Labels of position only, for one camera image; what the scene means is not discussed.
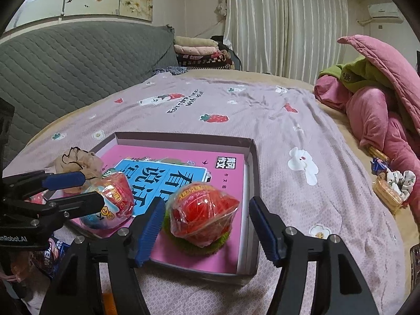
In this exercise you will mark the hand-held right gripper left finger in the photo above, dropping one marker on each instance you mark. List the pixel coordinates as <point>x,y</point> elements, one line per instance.
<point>149,233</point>

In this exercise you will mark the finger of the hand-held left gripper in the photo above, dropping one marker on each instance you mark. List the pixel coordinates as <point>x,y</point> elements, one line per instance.
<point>65,180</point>
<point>82,203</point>

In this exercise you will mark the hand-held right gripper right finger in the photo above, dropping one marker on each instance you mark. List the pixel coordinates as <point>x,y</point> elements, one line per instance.
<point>264,233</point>

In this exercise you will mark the beige sheer scrunchie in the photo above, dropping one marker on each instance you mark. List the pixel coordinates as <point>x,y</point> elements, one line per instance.
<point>88,164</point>

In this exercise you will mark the orange blue snack packet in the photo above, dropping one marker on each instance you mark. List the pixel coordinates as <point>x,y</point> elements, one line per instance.
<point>115,197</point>

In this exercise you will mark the blue cookie packet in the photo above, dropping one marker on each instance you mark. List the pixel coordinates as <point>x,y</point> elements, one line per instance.
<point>55,256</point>

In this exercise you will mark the red snack packet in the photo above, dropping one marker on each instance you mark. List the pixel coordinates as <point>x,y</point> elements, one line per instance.
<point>203,213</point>

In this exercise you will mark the shallow grey cardboard box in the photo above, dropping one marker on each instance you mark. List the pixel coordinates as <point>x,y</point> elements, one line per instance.
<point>251,170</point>

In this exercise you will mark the pink and blue book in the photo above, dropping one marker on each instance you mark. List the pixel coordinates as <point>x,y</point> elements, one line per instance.
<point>229,183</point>

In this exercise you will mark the strawberry print lilac blanket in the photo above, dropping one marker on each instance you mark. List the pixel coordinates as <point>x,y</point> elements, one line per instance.
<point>295,131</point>

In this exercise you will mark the grey quilted headboard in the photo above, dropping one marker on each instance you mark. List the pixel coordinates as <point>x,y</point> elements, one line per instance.
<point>65,72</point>

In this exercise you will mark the blue candy wrapper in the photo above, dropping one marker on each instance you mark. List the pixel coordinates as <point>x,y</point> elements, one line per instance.
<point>380,166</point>

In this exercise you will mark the dark blue knit cloth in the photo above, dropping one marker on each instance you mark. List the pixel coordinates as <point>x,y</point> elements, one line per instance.
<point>169,70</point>

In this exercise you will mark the white floral scrunchie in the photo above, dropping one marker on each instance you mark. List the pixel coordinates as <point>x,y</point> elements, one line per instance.
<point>405,178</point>

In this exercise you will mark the black remote with red charm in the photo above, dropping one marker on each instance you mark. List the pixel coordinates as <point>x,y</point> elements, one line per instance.
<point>416,259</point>

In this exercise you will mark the pink quilt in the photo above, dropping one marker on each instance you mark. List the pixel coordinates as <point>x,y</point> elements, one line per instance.
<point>370,111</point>

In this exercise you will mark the checkered folded blanket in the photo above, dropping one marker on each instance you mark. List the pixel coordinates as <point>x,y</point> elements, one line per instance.
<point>203,61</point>

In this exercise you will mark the pink folded blanket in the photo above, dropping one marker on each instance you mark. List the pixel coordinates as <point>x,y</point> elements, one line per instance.
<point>193,50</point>

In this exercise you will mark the dark clothing pile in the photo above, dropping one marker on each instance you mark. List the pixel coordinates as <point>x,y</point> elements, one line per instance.
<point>231,49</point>

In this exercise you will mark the green blanket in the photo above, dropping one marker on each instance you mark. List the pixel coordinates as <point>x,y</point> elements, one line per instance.
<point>361,72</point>

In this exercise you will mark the cream folded blanket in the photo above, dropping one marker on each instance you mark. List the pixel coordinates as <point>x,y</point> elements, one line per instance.
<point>193,40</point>

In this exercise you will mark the white curtains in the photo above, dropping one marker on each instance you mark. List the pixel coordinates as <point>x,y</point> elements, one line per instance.
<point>282,23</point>

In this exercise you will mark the white curtain tassel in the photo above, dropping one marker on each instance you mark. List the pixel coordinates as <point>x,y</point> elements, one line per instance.
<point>220,8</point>

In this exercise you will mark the white air conditioner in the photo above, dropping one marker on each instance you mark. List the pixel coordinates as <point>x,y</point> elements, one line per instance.
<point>384,12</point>

